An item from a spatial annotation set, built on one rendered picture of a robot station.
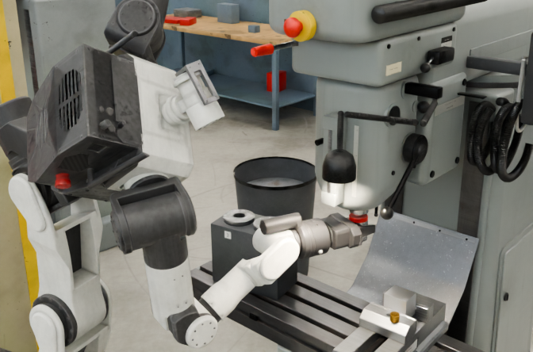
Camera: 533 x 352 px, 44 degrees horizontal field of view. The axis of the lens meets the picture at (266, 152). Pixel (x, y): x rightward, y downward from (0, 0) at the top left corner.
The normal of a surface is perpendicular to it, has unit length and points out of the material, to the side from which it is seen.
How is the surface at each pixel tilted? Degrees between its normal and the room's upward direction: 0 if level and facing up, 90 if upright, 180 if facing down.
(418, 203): 90
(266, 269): 82
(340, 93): 90
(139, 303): 0
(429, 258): 62
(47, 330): 90
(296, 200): 94
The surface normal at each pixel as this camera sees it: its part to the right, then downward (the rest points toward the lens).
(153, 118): 0.74, -0.36
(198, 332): 0.59, 0.36
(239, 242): -0.51, 0.29
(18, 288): 0.75, 0.22
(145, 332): 0.00, -0.94
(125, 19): 0.07, -0.15
